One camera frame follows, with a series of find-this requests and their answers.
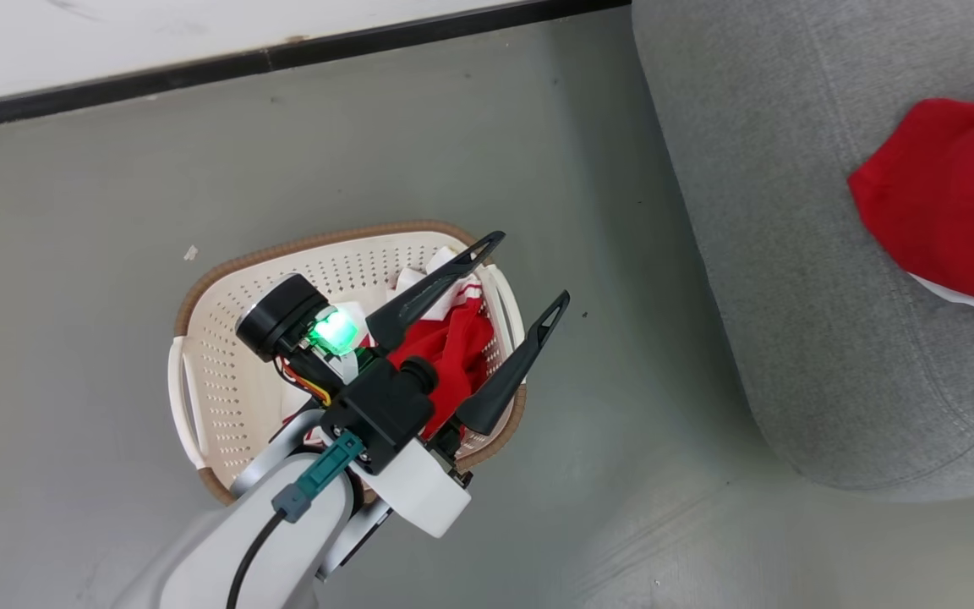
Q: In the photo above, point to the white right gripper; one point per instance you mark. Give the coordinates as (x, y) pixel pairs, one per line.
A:
(280, 317)

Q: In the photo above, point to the red garment with white stripes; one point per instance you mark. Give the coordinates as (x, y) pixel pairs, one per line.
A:
(952, 194)

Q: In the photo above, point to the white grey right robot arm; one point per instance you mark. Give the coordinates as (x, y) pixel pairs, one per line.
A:
(301, 550)

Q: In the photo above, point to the grey fabric sofa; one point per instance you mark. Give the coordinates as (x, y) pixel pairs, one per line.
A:
(791, 254)

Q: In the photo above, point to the cream perforated laundry basket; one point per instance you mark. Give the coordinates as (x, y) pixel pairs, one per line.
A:
(225, 338)

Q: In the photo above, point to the black baseboard strip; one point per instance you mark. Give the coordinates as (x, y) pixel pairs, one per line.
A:
(199, 68)

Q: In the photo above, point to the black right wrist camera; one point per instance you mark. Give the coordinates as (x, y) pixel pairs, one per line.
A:
(377, 410)

